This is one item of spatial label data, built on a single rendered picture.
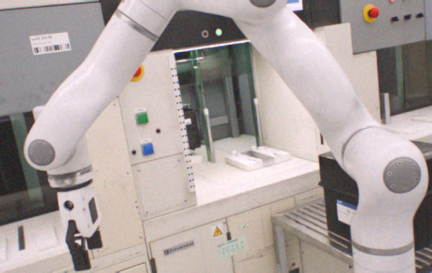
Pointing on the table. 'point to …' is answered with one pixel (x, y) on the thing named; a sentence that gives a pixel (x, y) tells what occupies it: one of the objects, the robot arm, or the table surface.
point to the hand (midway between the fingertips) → (89, 254)
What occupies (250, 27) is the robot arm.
